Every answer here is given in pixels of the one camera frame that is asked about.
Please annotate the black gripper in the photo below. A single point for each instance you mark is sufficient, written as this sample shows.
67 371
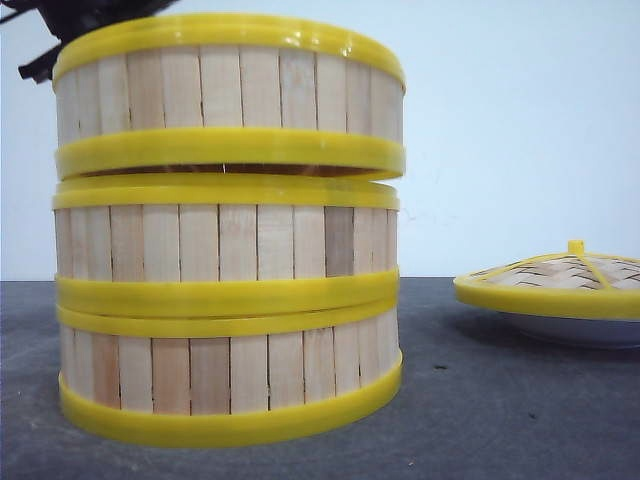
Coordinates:
70 19

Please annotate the bamboo steamer basket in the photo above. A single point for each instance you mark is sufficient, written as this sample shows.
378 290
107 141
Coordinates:
203 245
233 92
228 392

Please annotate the yellow woven bamboo steamer lid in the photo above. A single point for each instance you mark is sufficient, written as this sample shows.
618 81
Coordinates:
570 284

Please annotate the bamboo steamer basket front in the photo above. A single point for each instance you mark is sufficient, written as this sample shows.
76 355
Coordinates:
228 392

